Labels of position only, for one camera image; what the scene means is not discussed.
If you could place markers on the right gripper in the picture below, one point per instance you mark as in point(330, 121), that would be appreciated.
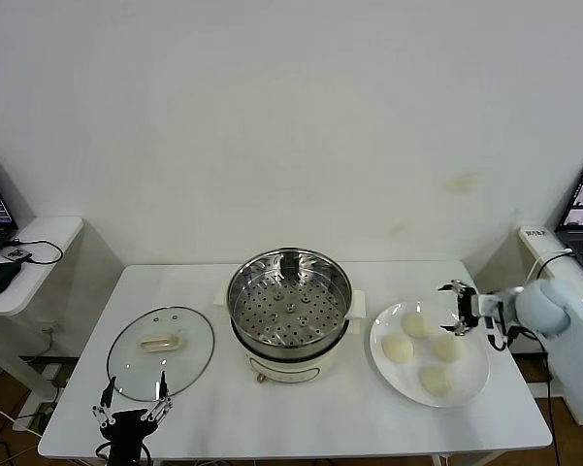
point(485, 310)

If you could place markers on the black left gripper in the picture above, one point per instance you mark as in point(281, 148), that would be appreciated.
point(123, 427)

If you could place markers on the white steamed baozi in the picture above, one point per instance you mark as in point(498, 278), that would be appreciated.
point(415, 325)
point(436, 380)
point(398, 348)
point(448, 348)

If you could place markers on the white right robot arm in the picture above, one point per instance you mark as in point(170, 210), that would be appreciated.
point(572, 330)

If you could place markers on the stainless steel steamer basket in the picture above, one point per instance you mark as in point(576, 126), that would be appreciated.
point(271, 310)

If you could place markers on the white round plate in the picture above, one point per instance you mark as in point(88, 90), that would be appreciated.
point(402, 381)

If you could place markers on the white side table with label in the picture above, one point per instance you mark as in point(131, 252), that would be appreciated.
point(531, 246)

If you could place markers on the white label black print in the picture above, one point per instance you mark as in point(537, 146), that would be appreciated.
point(536, 232)

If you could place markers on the cream electric cooking pot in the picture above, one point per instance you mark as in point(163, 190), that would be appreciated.
point(291, 371)

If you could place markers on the white side table rounded corner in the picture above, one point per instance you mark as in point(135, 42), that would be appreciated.
point(43, 242)

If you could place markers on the small black usb hub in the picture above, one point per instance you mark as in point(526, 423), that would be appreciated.
point(17, 254)

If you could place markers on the white wall socket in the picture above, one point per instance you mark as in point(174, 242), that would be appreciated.
point(48, 331)

